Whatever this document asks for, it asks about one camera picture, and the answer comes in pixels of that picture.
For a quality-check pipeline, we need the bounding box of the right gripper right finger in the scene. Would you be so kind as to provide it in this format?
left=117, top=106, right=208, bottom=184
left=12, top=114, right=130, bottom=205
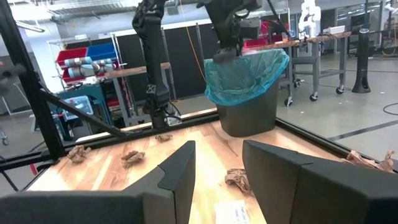
left=242, top=139, right=398, bottom=224

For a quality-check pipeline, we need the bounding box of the teal trash bag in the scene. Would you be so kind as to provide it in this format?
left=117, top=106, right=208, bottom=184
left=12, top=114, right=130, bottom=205
left=203, top=48, right=290, bottom=107

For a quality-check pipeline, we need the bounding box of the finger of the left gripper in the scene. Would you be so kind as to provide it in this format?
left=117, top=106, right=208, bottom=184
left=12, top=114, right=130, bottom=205
left=212, top=46, right=243, bottom=65

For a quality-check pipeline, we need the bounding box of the white box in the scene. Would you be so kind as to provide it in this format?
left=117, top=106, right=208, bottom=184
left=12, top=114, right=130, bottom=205
left=322, top=25, right=346, bottom=35

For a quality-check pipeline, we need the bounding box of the brown paper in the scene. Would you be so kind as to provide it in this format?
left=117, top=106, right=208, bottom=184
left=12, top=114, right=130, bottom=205
left=120, top=149, right=146, bottom=170
left=340, top=149, right=397, bottom=174
left=66, top=144, right=92, bottom=165
left=154, top=133, right=174, bottom=144
left=224, top=168, right=253, bottom=194

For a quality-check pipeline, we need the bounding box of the wooden workbench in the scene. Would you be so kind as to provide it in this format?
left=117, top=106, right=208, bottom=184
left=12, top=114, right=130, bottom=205
left=104, top=61, right=172, bottom=127
left=242, top=30, right=353, bottom=108

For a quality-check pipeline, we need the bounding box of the blue cart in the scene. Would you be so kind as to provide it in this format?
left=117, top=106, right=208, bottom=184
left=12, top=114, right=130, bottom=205
left=57, top=83, right=113, bottom=141

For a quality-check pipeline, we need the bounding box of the black floor post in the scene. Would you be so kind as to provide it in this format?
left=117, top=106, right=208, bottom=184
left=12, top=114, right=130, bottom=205
left=351, top=27, right=372, bottom=95

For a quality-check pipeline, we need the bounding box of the red storage bin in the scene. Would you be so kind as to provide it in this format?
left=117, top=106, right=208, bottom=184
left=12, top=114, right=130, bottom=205
left=61, top=68, right=82, bottom=84
left=55, top=47, right=89, bottom=68
left=243, top=37, right=270, bottom=49

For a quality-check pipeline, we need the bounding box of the torn printed wrapper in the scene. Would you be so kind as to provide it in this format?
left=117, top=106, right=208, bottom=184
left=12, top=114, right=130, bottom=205
left=213, top=200, right=251, bottom=224

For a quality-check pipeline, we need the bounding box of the blue storage bin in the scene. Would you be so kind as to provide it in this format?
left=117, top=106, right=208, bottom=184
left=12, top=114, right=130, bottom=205
left=86, top=42, right=118, bottom=62

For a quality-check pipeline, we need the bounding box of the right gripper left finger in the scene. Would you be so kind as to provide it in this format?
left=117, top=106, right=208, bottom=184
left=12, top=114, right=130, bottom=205
left=0, top=140, right=197, bottom=224

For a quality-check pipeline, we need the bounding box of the black partition panel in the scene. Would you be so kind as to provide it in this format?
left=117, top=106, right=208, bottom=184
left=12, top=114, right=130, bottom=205
left=116, top=22, right=220, bottom=102

